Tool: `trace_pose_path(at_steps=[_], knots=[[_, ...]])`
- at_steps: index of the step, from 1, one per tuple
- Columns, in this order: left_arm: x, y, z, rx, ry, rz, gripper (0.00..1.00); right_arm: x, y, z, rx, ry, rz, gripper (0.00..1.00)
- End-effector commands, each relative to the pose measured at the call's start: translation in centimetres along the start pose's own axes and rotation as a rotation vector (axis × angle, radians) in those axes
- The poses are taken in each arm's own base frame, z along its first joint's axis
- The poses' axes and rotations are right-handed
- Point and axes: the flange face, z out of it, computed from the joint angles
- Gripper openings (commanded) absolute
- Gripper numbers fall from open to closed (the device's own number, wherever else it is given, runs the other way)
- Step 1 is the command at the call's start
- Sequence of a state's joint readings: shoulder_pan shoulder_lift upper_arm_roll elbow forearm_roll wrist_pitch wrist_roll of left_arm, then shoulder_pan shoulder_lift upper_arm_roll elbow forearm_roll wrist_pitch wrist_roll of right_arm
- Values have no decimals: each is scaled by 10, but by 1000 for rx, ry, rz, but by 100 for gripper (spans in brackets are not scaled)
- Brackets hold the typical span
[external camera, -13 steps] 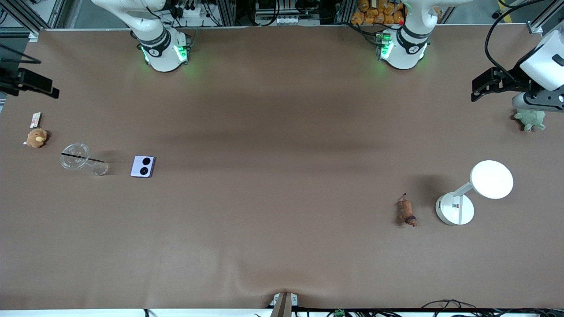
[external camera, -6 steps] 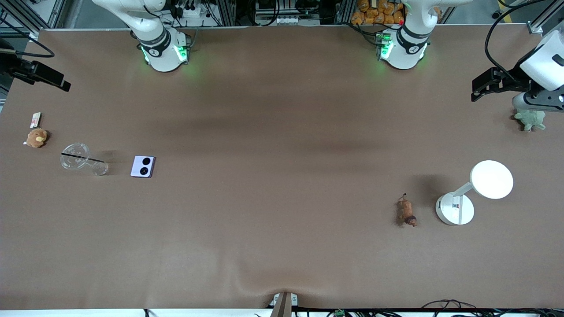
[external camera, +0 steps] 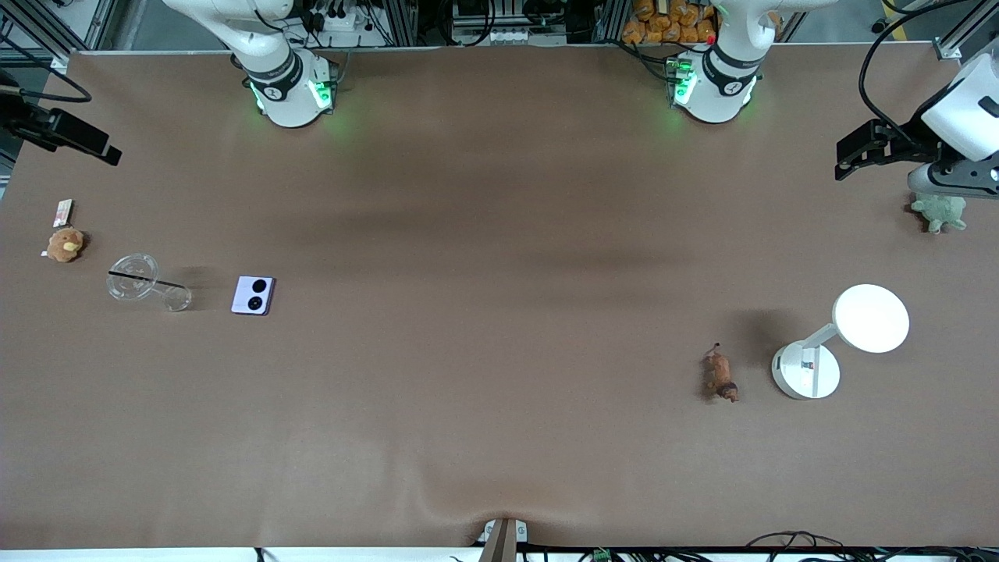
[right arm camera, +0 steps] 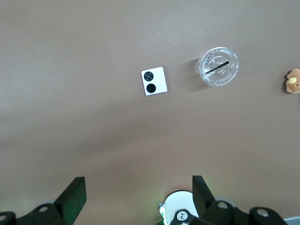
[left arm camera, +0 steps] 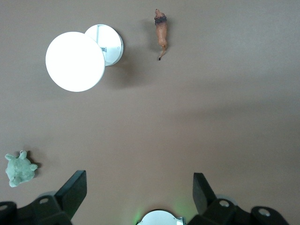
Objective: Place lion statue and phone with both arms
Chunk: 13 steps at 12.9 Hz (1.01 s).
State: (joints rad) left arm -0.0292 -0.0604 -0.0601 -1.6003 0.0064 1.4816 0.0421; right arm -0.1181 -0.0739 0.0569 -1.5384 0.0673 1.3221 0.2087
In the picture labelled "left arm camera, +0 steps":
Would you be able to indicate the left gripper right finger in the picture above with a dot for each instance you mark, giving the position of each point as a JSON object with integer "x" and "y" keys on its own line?
{"x": 218, "y": 211}

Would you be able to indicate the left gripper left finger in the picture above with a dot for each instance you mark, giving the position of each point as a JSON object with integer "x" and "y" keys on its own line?
{"x": 58, "y": 206}

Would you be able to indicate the green plush turtle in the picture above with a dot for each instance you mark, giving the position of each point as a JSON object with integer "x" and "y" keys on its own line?
{"x": 18, "y": 170}

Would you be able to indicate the white round desk lamp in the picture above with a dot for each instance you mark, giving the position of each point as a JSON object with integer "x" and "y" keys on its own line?
{"x": 75, "y": 61}

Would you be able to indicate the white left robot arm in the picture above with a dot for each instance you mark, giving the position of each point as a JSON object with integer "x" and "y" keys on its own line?
{"x": 159, "y": 219}

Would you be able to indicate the brown lion figurine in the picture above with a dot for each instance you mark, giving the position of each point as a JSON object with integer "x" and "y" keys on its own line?
{"x": 161, "y": 32}

